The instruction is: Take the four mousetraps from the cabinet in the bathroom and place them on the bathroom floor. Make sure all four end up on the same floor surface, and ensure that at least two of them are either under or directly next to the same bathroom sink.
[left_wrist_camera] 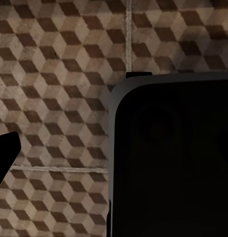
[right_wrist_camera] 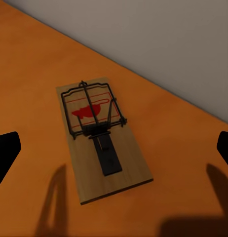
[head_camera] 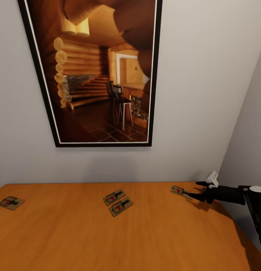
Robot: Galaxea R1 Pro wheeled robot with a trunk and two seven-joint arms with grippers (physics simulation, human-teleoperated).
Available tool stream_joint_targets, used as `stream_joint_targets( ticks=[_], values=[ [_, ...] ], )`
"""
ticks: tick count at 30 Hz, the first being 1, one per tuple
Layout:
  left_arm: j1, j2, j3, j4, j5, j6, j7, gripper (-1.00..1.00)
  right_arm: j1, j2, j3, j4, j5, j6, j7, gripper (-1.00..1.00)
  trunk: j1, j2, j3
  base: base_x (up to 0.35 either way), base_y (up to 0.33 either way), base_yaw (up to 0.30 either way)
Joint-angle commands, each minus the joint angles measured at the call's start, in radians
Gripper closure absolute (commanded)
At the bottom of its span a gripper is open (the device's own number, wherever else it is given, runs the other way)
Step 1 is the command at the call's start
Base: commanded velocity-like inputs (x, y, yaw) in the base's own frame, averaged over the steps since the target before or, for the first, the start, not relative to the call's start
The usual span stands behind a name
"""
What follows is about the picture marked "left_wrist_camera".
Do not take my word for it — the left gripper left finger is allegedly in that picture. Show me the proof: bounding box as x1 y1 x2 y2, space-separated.
0 131 21 184

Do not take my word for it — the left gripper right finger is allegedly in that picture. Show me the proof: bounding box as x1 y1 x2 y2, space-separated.
217 131 228 164

